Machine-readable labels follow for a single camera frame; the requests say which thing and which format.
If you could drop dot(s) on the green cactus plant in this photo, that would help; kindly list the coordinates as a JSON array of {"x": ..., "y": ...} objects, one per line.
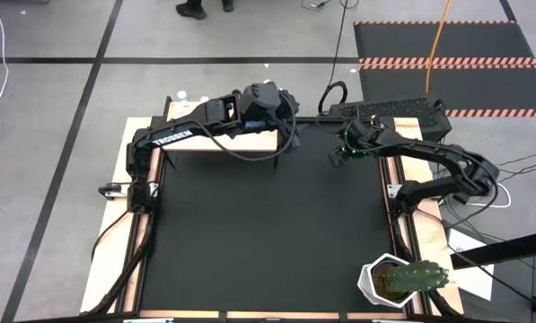
[{"x": 413, "y": 277}]

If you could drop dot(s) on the black beam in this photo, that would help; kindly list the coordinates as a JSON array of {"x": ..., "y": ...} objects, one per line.
[{"x": 510, "y": 247}]

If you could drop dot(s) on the person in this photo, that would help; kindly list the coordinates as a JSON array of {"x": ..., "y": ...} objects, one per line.
[{"x": 191, "y": 10}]

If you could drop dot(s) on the teal medicine bottle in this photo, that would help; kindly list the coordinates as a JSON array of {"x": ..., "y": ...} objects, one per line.
[{"x": 252, "y": 125}]

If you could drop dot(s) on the black hazard-striped floor mat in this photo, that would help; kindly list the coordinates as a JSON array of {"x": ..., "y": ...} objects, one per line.
[
  {"x": 487, "y": 87},
  {"x": 474, "y": 42}
]

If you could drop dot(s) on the silver metal bracket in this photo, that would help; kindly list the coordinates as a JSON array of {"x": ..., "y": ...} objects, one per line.
[{"x": 112, "y": 192}]

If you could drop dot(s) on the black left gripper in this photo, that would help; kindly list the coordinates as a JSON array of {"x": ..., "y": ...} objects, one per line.
[{"x": 267, "y": 105}]

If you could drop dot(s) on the white hexagonal plant pot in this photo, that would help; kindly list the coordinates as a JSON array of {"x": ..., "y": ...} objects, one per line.
[{"x": 366, "y": 282}]

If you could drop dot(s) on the white paper sheet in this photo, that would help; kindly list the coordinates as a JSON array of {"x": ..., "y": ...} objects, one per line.
[{"x": 474, "y": 273}]

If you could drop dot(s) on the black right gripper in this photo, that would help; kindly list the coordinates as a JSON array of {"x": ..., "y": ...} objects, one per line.
[{"x": 366, "y": 134}]

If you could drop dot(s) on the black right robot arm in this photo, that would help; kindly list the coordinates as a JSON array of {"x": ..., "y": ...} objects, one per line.
[{"x": 429, "y": 150}]

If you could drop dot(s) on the wooden shelf with black legs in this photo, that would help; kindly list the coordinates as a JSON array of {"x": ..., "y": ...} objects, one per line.
[{"x": 263, "y": 142}]

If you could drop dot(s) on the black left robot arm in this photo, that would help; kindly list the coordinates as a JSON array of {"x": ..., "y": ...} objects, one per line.
[{"x": 173, "y": 138}]

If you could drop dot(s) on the white metal bracket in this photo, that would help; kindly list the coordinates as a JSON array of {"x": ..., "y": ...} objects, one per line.
[{"x": 393, "y": 189}]

